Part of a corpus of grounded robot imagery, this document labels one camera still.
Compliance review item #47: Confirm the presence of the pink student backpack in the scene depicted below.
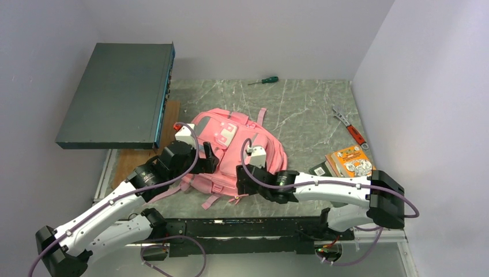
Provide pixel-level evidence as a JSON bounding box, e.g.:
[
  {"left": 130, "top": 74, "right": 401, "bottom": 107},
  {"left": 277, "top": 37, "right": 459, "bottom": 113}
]
[{"left": 150, "top": 108, "right": 288, "bottom": 209}]

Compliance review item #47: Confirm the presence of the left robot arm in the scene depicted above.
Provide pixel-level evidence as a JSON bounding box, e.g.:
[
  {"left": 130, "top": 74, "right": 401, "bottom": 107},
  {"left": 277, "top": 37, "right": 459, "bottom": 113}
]
[{"left": 28, "top": 140, "right": 219, "bottom": 276}]

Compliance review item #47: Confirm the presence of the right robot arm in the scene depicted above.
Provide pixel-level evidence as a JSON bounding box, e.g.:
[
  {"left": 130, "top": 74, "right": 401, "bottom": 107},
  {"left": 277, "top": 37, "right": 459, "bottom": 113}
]
[{"left": 236, "top": 164, "right": 406, "bottom": 239}]

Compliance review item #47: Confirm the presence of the wooden board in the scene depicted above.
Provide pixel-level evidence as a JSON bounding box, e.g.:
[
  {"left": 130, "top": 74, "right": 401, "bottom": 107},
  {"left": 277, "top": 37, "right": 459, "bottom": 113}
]
[{"left": 110, "top": 100, "right": 180, "bottom": 189}]

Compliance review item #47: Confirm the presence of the dark green book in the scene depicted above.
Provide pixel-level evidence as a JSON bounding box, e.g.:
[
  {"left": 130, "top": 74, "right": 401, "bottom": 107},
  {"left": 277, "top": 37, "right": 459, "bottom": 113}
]
[{"left": 309, "top": 162, "right": 333, "bottom": 177}]

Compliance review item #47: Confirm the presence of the dark grey flat box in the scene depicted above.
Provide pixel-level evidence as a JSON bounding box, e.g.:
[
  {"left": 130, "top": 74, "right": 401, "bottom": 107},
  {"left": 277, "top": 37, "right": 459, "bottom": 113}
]
[{"left": 55, "top": 43, "right": 175, "bottom": 149}]

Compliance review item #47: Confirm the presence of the orange comic book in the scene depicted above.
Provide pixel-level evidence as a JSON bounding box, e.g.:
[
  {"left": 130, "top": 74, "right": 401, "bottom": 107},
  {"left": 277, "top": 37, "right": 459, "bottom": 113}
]
[{"left": 330, "top": 145, "right": 375, "bottom": 178}]

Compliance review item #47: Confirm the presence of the red adjustable wrench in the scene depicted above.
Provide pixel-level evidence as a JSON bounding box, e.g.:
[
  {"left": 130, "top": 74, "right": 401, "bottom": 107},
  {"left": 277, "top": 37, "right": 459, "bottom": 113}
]
[{"left": 332, "top": 106, "right": 370, "bottom": 150}]

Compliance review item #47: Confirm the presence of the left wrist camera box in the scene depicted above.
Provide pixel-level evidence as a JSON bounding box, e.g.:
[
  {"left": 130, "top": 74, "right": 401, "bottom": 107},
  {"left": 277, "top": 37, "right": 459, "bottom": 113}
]
[{"left": 173, "top": 122, "right": 197, "bottom": 148}]

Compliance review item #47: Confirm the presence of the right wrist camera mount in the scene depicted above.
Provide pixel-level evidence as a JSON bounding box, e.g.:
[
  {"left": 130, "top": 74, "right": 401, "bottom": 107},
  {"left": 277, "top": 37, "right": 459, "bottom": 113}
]
[{"left": 245, "top": 145, "right": 266, "bottom": 169}]

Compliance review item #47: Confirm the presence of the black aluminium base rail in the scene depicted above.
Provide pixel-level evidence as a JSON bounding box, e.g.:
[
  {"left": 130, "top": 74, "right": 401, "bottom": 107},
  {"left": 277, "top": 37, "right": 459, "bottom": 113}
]
[{"left": 127, "top": 216, "right": 377, "bottom": 261}]

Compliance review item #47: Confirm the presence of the green handled screwdriver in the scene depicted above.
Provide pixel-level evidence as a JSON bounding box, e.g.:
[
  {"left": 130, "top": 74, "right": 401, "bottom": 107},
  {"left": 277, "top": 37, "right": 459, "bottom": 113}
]
[{"left": 249, "top": 76, "right": 279, "bottom": 85}]

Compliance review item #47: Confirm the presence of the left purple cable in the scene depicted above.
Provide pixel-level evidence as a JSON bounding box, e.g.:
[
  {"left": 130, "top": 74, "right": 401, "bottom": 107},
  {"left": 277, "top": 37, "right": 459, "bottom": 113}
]
[{"left": 27, "top": 122, "right": 200, "bottom": 277}]

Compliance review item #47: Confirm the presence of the purple cable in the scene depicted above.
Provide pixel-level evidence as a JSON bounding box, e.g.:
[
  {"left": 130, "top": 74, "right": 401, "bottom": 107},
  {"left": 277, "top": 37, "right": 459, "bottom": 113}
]
[
  {"left": 239, "top": 137, "right": 420, "bottom": 268},
  {"left": 27, "top": 122, "right": 200, "bottom": 277}
]

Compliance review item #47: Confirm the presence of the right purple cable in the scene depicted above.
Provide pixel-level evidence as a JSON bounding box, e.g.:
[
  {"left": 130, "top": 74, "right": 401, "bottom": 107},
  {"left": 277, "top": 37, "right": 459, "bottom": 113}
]
[{"left": 239, "top": 137, "right": 420, "bottom": 268}]

